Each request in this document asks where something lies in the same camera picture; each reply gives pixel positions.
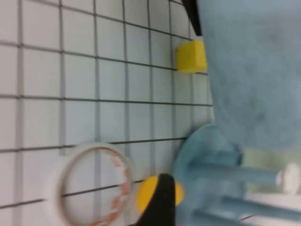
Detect light green plastic cup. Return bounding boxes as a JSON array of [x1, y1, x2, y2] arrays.
[[242, 148, 301, 194]]

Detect white grid-pattern table cover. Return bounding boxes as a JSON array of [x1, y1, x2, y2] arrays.
[[0, 0, 217, 226]]

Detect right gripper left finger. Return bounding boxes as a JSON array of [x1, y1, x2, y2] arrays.
[[136, 173, 177, 226]]

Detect blue cup stand white caps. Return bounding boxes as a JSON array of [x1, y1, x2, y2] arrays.
[[173, 124, 301, 226]]

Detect yellow rubber duck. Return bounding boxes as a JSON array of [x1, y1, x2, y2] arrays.
[[135, 175, 185, 214]]

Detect light blue plastic cup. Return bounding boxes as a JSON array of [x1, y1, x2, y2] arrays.
[[196, 0, 301, 153]]

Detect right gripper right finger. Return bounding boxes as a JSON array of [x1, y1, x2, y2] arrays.
[[182, 0, 203, 37]]

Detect yellow foam cube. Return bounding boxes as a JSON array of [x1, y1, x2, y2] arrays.
[[176, 40, 208, 73]]

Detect white tape roll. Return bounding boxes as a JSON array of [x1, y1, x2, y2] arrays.
[[46, 142, 136, 226]]

